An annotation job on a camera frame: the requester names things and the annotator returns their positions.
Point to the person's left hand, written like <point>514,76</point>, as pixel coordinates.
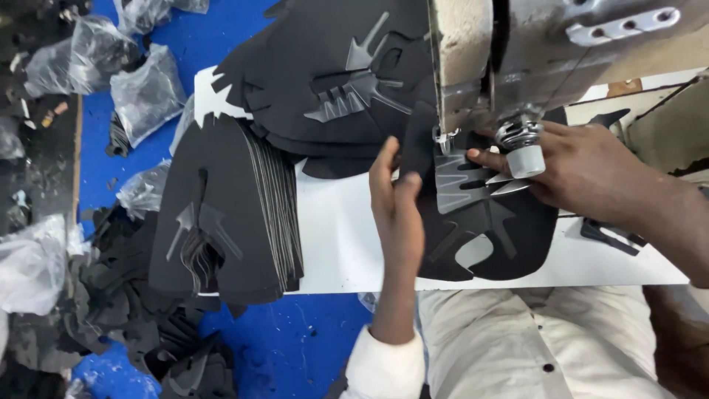
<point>396,233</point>

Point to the person's right hand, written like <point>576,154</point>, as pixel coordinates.
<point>587,166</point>

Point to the person's right fingers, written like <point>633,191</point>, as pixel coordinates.
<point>487,158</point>

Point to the silver thread snips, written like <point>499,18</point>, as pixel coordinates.
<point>507,185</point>

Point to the black shoe grey overlay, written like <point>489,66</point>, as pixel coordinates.
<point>498,244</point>

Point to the grey industrial sewing machine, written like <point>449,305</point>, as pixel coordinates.
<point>532,61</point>

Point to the small black cut piece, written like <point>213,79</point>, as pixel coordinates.
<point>609,235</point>
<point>609,118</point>

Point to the pile of black overlay uppers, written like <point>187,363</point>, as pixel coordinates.
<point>321,77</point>

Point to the beige machine side tray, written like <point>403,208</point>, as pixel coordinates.
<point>670,127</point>

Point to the person's white shirt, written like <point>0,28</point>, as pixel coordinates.
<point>498,343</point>

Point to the stack of black upper pieces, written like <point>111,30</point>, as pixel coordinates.
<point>232,221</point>

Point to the clear plastic bag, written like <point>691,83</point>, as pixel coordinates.
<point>144,188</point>
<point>149,14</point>
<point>147,94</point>
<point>77,55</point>

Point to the heap of black offcuts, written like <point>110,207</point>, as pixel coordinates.
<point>138,310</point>

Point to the dark cluttered workbench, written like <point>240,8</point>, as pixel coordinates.
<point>33,166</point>

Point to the white plastic bag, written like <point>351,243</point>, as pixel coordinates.
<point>33,266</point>

